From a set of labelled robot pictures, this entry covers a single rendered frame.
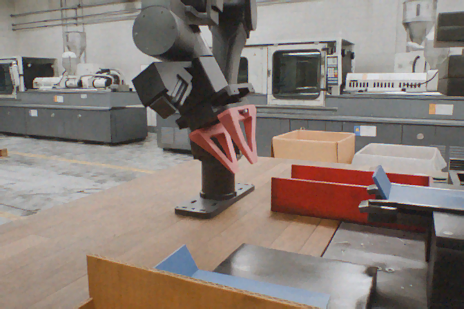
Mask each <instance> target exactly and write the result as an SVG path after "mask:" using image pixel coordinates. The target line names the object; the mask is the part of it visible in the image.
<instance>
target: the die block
mask: <svg viewBox="0 0 464 309"><path fill-rule="evenodd" d="M425 260H426V262H429V269H428V278H427V309H464V250H457V249H451V248H442V247H438V246H435V240H434V228H433V221H432V228H426V229H425Z"/></svg>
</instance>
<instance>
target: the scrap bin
mask: <svg viewBox="0 0 464 309"><path fill-rule="evenodd" d="M374 172H375V171H373V170H357V169H348V168H332V167H323V166H307V165H298V164H292V165H291V179H290V178H282V177H272V178H271V211H276V212H285V213H291V214H296V215H301V216H307V217H317V218H322V219H332V220H338V221H348V222H353V223H363V224H368V225H374V226H384V227H390V228H399V229H405V230H414V231H420V232H425V229H426V228H421V227H416V226H405V225H399V224H392V223H373V222H367V212H364V213H360V211H359V205H360V203H361V201H366V200H368V199H375V194H372V195H369V194H367V188H368V186H371V185H374V184H375V182H374V180H373V179H372V177H373V175H374ZM385 173H386V175H387V178H388V179H389V181H390V183H400V184H407V185H415V186H429V184H430V183H433V179H432V177H431V176H423V175H415V174H406V173H398V172H385Z"/></svg>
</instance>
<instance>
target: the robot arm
mask: <svg viewBox="0 0 464 309"><path fill-rule="evenodd" d="M257 20H258V12H257V4H256V0H141V12H140V13H139V14H138V16H137V18H136V19H135V20H134V22H133V27H132V38H133V42H134V44H135V46H136V47H137V49H139V51H140V52H142V53H144V54H146V55H148V56H150V57H153V58H156V59H158V60H160V61H154V62H152V63H151V64H150V65H149V66H148V67H146V68H145V69H144V70H143V71H141V72H140V73H139V74H138V75H137V76H136V77H135V78H134V79H132V80H131V81H132V82H133V86H134V88H135V90H136V92H137V94H138V96H139V100H140V101H141V103H142V104H143V106H145V107H146V108H147V107H149V108H150V109H151V110H153V111H155V112H156V113H157V114H158V115H159V116H160V117H161V118H163V119H164V120H165V119H166V118H167V117H169V116H171V115H172V114H173V113H175V112H176V111H177V110H178V111H179V113H180V115H182V116H181V117H179V118H178V119H176V120H175V123H176V125H177V126H178V128H179V129H183V128H187V127H189V128H190V130H191V133H190V135H189V137H190V145H191V150H192V153H193V159H199V160H200V161H201V163H202V189H200V194H199V195H197V196H195V197H193V198H191V199H189V200H186V201H184V202H182V203H180V204H179V205H178V206H175V207H174V211H175V214H179V215H182V216H187V217H195V218H201V219H211V218H213V217H214V216H215V215H217V214H218V213H220V212H222V211H223V210H224V209H226V208H228V207H230V206H232V205H233V204H234V203H235V202H236V201H238V200H240V199H242V198H243V197H245V196H247V195H248V194H250V193H252V191H254V190H255V185H254V184H250V183H236V182H235V174H236V173H237V172H239V171H240V169H239V168H238V163H237V161H238V160H240V159H241V158H242V154H243V155H244V156H245V157H246V159H247V160H248V162H249V163H250V164H251V165H253V164H255V163H257V162H258V159H257V152H256V145H255V113H256V108H255V106H254V105H250V104H249V103H248V101H247V98H246V96H247V95H248V94H252V93H255V89H254V87H253V84H252V83H241V84H236V83H237V76H238V66H239V65H240V58H241V54H242V50H243V48H244V46H245V44H246V40H247V39H250V34H251V32H253V31H254V30H256V27H257ZM199 26H208V27H209V31H210V32H211V36H212V50H211V49H210V48H209V45H208V43H207V41H206V40H205V38H204V36H203V34H202V31H201V29H200V27H199ZM241 121H242V122H243V123H244V129H245V133H246V140H247V144H248V146H247V144H246V142H245V140H244V136H243V134H242V130H241V127H240V124H239V123H238V122H241Z"/></svg>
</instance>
